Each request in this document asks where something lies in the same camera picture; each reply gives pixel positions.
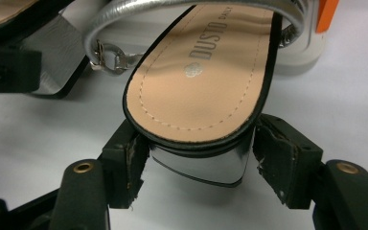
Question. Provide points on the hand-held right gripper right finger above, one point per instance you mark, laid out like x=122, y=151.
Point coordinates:
x=284, y=159

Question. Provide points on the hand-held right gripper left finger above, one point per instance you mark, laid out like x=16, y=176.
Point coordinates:
x=121, y=166

